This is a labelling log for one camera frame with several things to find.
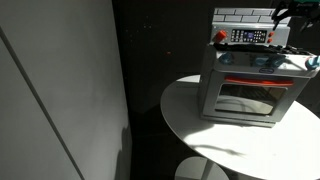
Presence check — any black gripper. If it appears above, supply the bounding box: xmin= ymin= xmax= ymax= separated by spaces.
xmin=270 ymin=0 xmax=320 ymax=33

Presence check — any blue stove knob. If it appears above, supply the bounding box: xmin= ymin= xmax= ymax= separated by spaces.
xmin=268 ymin=54 xmax=287 ymax=69
xmin=218 ymin=51 xmax=234 ymax=66
xmin=251 ymin=55 xmax=270 ymax=67
xmin=305 ymin=55 xmax=320 ymax=71

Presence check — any grey toy stove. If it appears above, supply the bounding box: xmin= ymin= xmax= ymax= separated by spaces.
xmin=198 ymin=7 xmax=320 ymax=129

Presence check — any red round dial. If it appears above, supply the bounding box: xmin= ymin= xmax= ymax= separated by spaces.
xmin=213 ymin=29 xmax=228 ymax=43

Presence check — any white round table base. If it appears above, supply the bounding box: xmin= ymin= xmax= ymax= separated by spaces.
xmin=174 ymin=156 xmax=230 ymax=180

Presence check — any red oven door handle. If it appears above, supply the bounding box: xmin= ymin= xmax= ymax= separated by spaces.
xmin=223 ymin=75 xmax=295 ymax=87

